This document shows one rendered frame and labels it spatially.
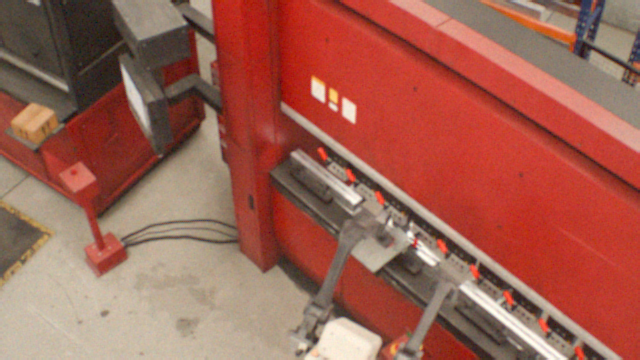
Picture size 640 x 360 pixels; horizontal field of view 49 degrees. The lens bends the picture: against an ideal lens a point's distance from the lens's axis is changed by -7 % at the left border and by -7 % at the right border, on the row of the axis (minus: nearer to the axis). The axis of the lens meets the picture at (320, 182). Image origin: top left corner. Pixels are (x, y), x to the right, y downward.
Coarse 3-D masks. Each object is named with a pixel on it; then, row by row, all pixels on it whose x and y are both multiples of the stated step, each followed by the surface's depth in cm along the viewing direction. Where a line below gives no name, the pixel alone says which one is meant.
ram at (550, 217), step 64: (320, 0) 322; (320, 64) 342; (384, 64) 306; (320, 128) 371; (384, 128) 329; (448, 128) 295; (512, 128) 266; (448, 192) 317; (512, 192) 284; (576, 192) 256; (512, 256) 304; (576, 256) 273; (576, 320) 291
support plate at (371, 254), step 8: (368, 240) 366; (360, 248) 362; (368, 248) 362; (376, 248) 362; (384, 248) 362; (392, 248) 362; (400, 248) 362; (360, 256) 359; (368, 256) 359; (376, 256) 359; (384, 256) 359; (392, 256) 359; (368, 264) 356; (376, 264) 356; (384, 264) 356
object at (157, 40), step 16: (112, 0) 346; (128, 0) 346; (144, 0) 345; (160, 0) 345; (128, 16) 336; (144, 16) 336; (160, 16) 335; (176, 16) 335; (128, 32) 337; (144, 32) 327; (160, 32) 326; (176, 32) 331; (144, 48) 327; (160, 48) 332; (176, 48) 336; (144, 64) 333; (160, 64) 338; (160, 80) 394
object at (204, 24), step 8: (176, 8) 384; (184, 8) 383; (192, 8) 383; (184, 16) 381; (192, 16) 378; (200, 16) 378; (192, 24) 383; (200, 24) 372; (208, 24) 372; (200, 32) 378; (208, 32) 378; (208, 40) 374
